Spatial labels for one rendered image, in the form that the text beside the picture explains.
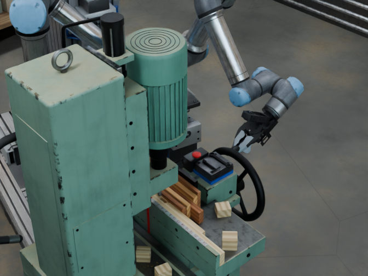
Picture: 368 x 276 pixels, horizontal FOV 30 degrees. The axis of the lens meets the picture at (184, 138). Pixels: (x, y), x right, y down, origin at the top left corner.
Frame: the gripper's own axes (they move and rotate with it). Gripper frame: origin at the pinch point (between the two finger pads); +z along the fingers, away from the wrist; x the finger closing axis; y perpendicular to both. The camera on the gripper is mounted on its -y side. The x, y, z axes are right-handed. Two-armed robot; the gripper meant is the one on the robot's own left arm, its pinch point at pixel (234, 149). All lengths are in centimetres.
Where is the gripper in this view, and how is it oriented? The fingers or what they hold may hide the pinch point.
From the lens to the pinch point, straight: 249.7
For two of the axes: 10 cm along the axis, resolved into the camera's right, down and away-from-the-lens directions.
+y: 3.9, 5.0, 7.8
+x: -6.5, -4.5, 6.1
